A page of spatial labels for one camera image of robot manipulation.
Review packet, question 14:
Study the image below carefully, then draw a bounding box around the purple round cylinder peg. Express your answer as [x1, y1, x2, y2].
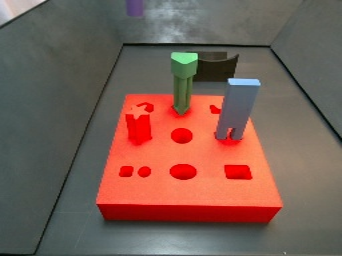
[126, 0, 144, 17]

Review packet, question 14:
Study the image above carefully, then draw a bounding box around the red foam shape board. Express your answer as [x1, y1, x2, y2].
[96, 94, 282, 223]

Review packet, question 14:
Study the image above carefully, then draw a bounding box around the red star peg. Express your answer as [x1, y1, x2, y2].
[126, 102, 154, 144]

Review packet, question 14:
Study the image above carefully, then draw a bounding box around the blue rectangular peg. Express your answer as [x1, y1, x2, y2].
[215, 78, 261, 140]

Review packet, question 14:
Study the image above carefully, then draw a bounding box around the green triangular peg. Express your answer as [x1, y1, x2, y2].
[171, 52, 198, 115]

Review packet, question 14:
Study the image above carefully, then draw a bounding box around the black curved block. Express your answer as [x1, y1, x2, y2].
[194, 51, 239, 82]

